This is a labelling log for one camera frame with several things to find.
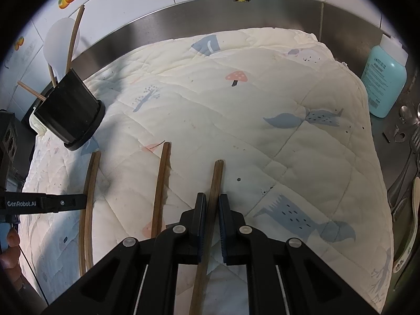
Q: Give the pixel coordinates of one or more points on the metal bottle opener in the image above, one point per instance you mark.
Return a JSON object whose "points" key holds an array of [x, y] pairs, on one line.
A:
{"points": [[395, 134]]}

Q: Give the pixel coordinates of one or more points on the black utensil holder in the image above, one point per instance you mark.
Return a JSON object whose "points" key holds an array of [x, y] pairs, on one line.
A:
{"points": [[69, 111]]}

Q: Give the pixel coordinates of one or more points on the teal plastic bottle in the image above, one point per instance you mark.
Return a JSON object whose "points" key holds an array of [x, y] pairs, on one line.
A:
{"points": [[382, 82]]}

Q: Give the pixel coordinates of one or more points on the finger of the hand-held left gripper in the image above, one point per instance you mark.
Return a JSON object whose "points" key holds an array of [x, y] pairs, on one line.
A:
{"points": [[32, 203]]}

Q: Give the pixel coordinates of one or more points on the metal fork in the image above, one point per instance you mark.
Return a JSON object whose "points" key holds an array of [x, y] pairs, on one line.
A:
{"points": [[405, 177]]}

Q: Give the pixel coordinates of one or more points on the person's left hand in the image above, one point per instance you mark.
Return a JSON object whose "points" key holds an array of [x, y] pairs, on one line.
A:
{"points": [[11, 262]]}

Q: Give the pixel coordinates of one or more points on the printed quilted blanket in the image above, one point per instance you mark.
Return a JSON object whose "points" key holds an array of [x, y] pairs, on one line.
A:
{"points": [[229, 111]]}

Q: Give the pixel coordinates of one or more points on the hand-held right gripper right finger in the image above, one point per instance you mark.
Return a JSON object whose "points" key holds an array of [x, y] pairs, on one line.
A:
{"points": [[225, 233]]}

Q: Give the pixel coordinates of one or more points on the wooden chopstick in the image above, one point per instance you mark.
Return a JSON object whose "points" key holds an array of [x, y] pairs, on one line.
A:
{"points": [[162, 187], [89, 210], [74, 36], [31, 90], [52, 77], [217, 183]]}

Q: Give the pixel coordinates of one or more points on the metal spoon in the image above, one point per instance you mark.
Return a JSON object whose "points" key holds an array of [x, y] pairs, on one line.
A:
{"points": [[404, 113]]}

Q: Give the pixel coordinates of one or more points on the white rice paddle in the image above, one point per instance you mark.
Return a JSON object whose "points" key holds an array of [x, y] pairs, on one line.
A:
{"points": [[57, 46]]}

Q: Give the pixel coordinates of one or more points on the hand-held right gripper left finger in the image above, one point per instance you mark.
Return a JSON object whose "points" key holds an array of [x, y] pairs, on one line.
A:
{"points": [[200, 233]]}

